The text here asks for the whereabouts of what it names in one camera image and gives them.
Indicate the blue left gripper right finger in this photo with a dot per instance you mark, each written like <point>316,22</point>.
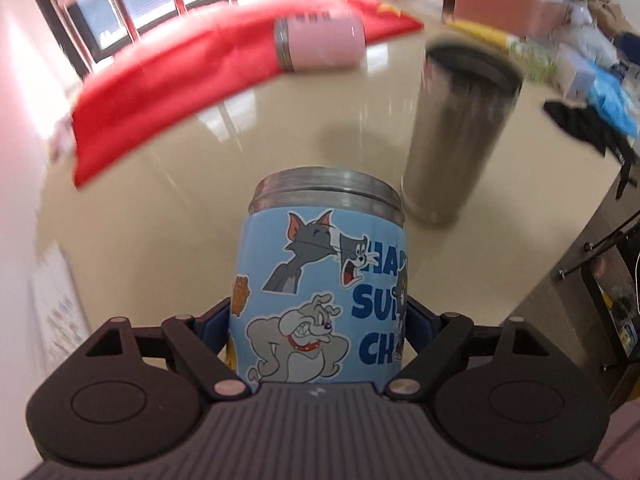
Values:
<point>421,325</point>

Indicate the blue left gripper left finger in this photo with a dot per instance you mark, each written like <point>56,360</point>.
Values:
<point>212,327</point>

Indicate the blue cartoon steel cup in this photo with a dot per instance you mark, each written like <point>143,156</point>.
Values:
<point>320,291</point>

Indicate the pink steel cup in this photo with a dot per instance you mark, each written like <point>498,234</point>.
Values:
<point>319,41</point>

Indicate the sticker sheet stack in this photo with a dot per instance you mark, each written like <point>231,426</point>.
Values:
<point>61,320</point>

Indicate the tall stainless steel tumbler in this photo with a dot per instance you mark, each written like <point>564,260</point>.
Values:
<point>466,97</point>

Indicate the red flag cloth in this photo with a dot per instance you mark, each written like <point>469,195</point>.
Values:
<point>193,62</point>

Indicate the white tissue box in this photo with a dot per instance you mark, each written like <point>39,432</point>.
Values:
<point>573,75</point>

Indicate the orange pink storage box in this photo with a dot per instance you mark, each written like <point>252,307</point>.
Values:
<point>523,18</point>

